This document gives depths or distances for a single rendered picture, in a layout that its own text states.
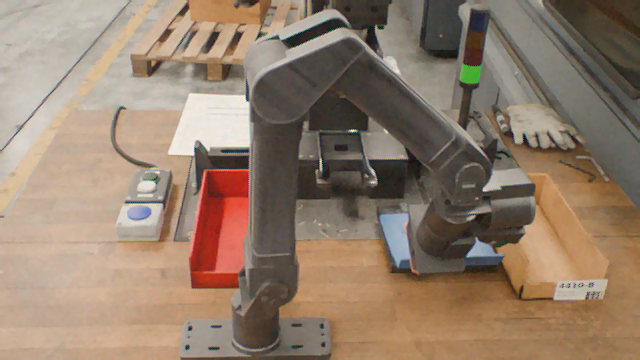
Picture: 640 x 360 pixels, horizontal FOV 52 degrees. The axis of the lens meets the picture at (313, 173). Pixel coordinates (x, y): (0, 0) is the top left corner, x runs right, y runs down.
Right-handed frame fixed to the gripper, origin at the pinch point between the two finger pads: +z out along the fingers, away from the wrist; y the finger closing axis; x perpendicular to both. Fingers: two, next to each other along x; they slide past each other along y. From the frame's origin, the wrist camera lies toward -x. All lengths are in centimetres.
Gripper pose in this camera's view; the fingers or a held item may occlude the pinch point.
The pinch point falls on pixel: (421, 261)
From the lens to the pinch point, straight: 101.6
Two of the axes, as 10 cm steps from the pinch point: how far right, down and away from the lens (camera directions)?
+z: -0.8, 4.9, 8.7
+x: -9.9, 0.3, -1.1
